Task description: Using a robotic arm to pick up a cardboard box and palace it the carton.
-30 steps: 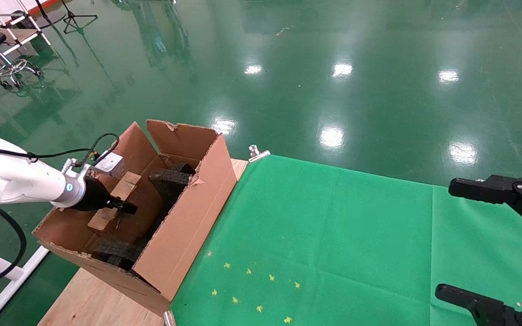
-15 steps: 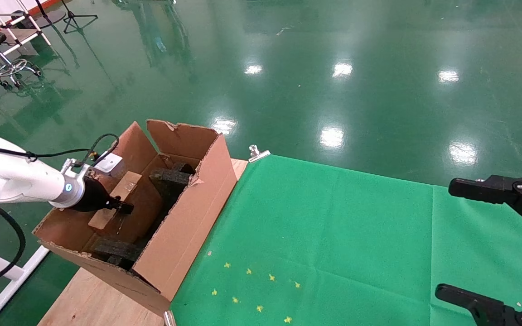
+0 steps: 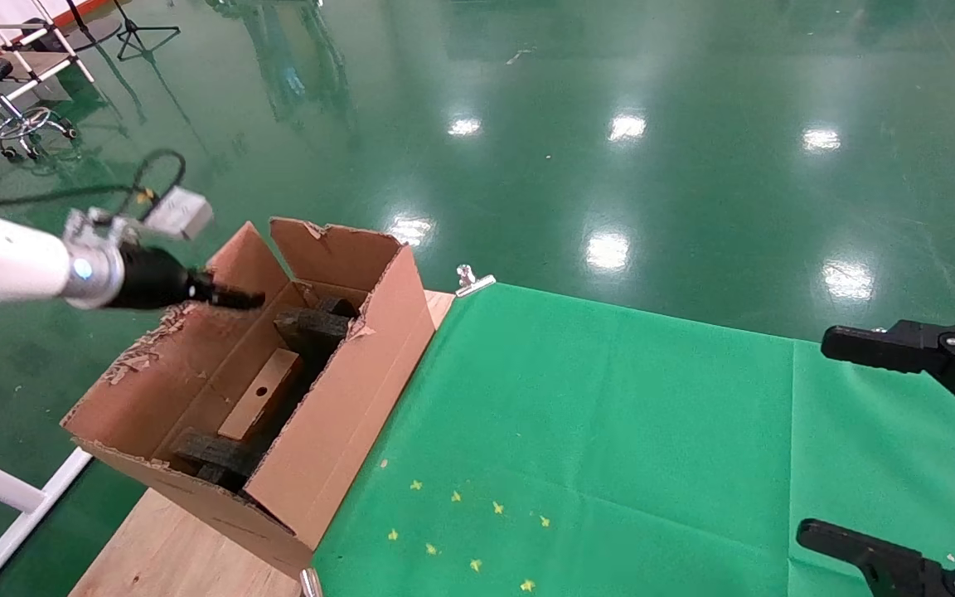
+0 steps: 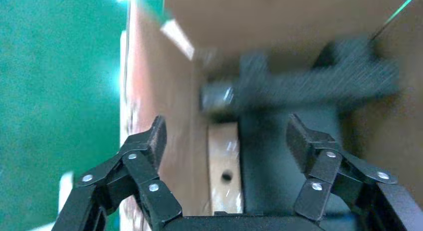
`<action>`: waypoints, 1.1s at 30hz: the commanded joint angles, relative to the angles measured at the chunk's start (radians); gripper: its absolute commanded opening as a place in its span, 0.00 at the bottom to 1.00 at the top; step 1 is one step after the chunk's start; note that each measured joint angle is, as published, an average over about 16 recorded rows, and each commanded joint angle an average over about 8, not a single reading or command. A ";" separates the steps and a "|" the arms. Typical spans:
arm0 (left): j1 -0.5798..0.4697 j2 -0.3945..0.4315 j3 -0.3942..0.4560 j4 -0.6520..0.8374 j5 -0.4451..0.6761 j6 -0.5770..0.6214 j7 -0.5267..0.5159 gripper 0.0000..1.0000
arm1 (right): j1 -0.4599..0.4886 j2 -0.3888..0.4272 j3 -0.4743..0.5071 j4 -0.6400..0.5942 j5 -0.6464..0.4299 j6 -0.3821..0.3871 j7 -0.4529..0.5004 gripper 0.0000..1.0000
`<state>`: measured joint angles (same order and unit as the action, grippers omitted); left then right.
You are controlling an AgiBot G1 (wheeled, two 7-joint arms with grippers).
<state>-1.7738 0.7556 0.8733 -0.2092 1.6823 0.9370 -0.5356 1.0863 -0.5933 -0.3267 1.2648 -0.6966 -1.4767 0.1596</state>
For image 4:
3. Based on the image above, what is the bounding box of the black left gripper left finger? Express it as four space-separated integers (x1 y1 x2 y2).
51 115 183 231

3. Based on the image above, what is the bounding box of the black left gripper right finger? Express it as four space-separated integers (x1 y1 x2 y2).
285 114 423 231

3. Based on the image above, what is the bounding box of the small taped cardboard box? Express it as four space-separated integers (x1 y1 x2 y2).
207 122 244 214

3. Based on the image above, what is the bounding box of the large open cardboard carton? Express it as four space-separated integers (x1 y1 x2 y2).
119 0 423 231

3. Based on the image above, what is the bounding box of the black metal part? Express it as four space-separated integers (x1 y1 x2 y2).
200 34 401 215

